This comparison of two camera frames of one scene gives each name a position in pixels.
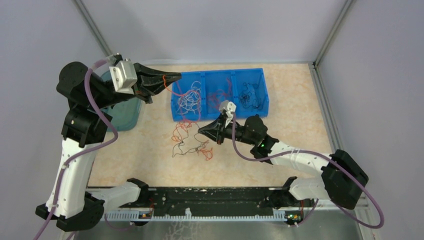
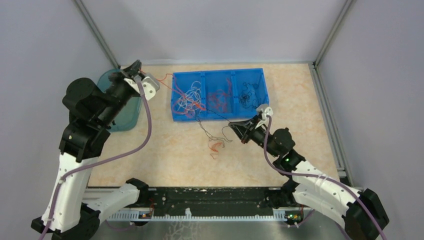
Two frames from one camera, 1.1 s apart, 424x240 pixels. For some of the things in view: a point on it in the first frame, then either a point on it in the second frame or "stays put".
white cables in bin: x=190 y=101 stays put
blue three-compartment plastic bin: x=197 y=95 stays put
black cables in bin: x=248 y=98 stays put
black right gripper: x=216 y=130 to x=245 y=129
